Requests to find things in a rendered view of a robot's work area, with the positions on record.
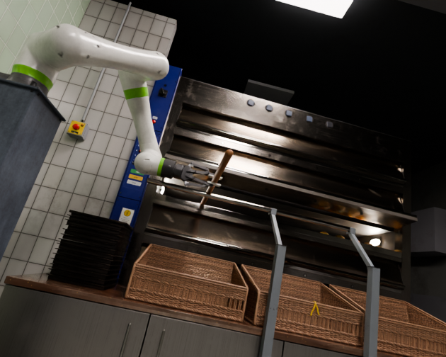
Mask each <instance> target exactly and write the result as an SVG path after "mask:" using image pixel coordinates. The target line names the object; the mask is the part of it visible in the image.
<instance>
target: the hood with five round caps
mask: <svg viewBox="0 0 446 357"><path fill-rule="evenodd" d="M183 105H184V106H190V107H192V108H197V109H200V110H203V111H207V112H211V113H215V114H218V115H223V116H226V117H229V118H233V119H237V120H241V121H244V122H247V123H252V124H254V125H259V126H262V127H265V128H270V129H273V130H277V131H280V132H285V133H288V134H291V135H296V136H298V137H303V138H306V139H309V140H313V141H317V142H321V143H324V144H328V145H332V146H335V147H340V148H343V149H347V150H350V151H353V152H358V153H361V154H366V155H368V156H371V157H376V158H379V159H383V160H387V161H389V162H394V163H397V164H402V163H403V162H404V140H403V139H401V138H398V137H393V136H390V135H385V134H383V133H380V132H375V131H373V130H368V129H365V128H362V127H358V126H355V125H351V124H347V123H343V122H341V121H337V120H333V119H330V118H325V117H323V116H320V115H315V114H313V113H308V112H305V111H302V110H297V109H295V108H291V107H287V106H283V105H280V104H277V103H273V102H270V101H265V100H263V99H259V98H255V97H252V96H247V95H245V94H242V93H237V92H235V91H230V90H227V89H223V88H219V87H217V86H213V85H209V84H205V83H202V82H199V81H195V80H192V79H189V82H188V86H187V89H186V92H185V96H184V99H183Z"/></svg>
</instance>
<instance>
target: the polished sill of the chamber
mask: <svg viewBox="0 0 446 357"><path fill-rule="evenodd" d="M155 199H158V200H163V201H167V202H170V203H175V204H179V205H184V206H188V207H191V208H196V209H199V210H205V211H208V212H211V213H217V214H220V215H226V216H229V217H234V218H237V219H240V220H246V221H249V222H254V223H258V224H261V225H267V226H270V227H272V222H271V221H270V220H265V219H261V218H258V217H253V216H250V215H245V214H241V213H238V212H232V211H229V210H224V209H221V208H216V207H212V206H208V205H203V204H200V203H195V202H192V201H189V200H183V199H180V198H174V197H171V196H168V195H163V194H159V193H156V195H155ZM277 224H278V229H282V230H287V231H291V232H296V233H299V234H305V235H308V236H311V237H316V238H319V239H325V240H329V241H332V242H337V243H340V244H346V245H349V246H352V247H355V245H354V244H353V242H352V240H349V239H344V238H340V237H335V236H331V235H328V234H323V233H320V232H315V231H311V230H307V229H302V228H299V227H294V226H291V225H285V224H282V223H279V222H277ZM360 244H361V246H362V247H363V249H366V250H370V251H375V252H378V253H381V254H387V255H390V256H395V257H399V258H401V254H402V253H401V252H398V251H393V250H389V249H384V248H381V247H378V246H372V245H369V244H363V243H360Z"/></svg>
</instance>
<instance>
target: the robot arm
mask: <svg viewBox="0 0 446 357"><path fill-rule="evenodd" d="M74 66H87V67H102V68H109V69H116V70H118V74H119V77H120V82H121V85H122V90H123V92H124V95H125V98H126V101H127V104H128V107H129V109H130V112H131V115H132V119H133V121H134V124H135V129H136V132H137V137H138V141H139V148H140V154H138V155H137V156H136V157H135V161H134V165H135V168H136V170H137V171H138V172H139V173H141V174H146V175H155V176H160V177H164V178H167V179H172V178H173V177H174V178H175V179H179V180H182V181H183V182H184V184H185V187H189V186H190V187H195V188H205V187H206V186H210V187H213V186H217V187H220V186H221V184H218V183H213V182H210V181H207V182H205V181H202V180H200V179H198V178H195V177H194V176H193V174H199V175H207V176H208V177H210V178H213V176H214V173H210V172H209V169H208V168H206V167H203V166H200V165H198V164H195V163H194V162H193V161H191V162H190V164H189V165H186V166H185V165H182V164H176V161H173V160H170V159H164V158H162V155H161V152H160V149H159V146H158V143H157V141H156V135H155V133H154V127H153V123H152V119H151V110H150V104H149V94H148V89H147V81H157V80H161V79H163V78H164V77H165V76H166V75H167V74H168V71H169V63H168V60H167V58H166V57H165V56H164V55H163V54H162V53H160V52H157V51H150V50H141V49H137V48H133V47H128V46H125V45H121V44H118V43H115V42H111V41H109V40H106V39H103V38H100V37H98V36H96V35H93V34H91V33H88V32H86V31H84V30H82V29H80V28H77V27H76V26H74V25H70V24H66V23H62V24H58V25H55V26H53V27H51V28H49V29H47V30H45V31H43V32H36V33H32V34H30V35H29V36H28V39H27V40H26V42H25V44H24V46H23V48H22V49H21V51H20V53H19V55H18V57H17V59H16V61H15V62H14V64H13V67H12V72H11V74H6V73H3V72H0V78H2V79H8V80H11V81H16V82H19V83H22V84H27V85H31V86H36V87H39V88H40V89H41V91H42V92H43V93H44V94H45V95H46V97H47V94H48V92H49V90H50V89H51V88H52V87H53V85H54V83H55V81H56V78H57V76H58V74H59V72H60V71H62V70H64V69H68V68H70V67H74ZM191 167H195V168H197V169H201V170H203V171H196V170H192V169H191ZM189 180H191V181H195V182H197V183H200V184H202V185H200V184H195V183H188V182H186V181H189Z"/></svg>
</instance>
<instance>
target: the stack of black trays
mask: <svg viewBox="0 0 446 357"><path fill-rule="evenodd" d="M69 212H70V213H71V214H70V215H69V216H70V217H69V219H65V220H67V223H66V225H68V228H67V229H65V228H63V229H64V230H65V232H64V234H63V239H61V238H58V239H61V242H60V243H57V244H59V248H55V249H57V253H54V252H53V254H55V257H54V258H51V259H54V260H53V262H52V263H50V264H53V265H52V268H49V269H50V270H51V271H50V273H46V274H47V275H49V276H48V279H51V280H55V281H61V282H65V283H71V284H74V285H81V286H84V287H88V288H94V289H98V290H106V289H109V288H112V287H115V285H116V284H118V283H116V282H117V279H119V278H117V276H118V275H120V273H118V272H119V271H121V270H120V267H121V266H122V265H121V264H122V262H124V261H123V258H126V257H124V255H125V251H126V249H127V245H128V246H129V242H131V241H130V240H129V238H130V237H131V236H130V233H132V231H134V230H135V229H134V228H133V227H131V226H130V225H129V224H127V223H126V222H121V221H117V220H112V219H108V218H105V217H99V216H96V215H90V214H87V213H84V212H78V211H75V210H69ZM67 215H68V214H67ZM61 234H62V233H61ZM74 241H75V242H74ZM126 254H127V253H126Z"/></svg>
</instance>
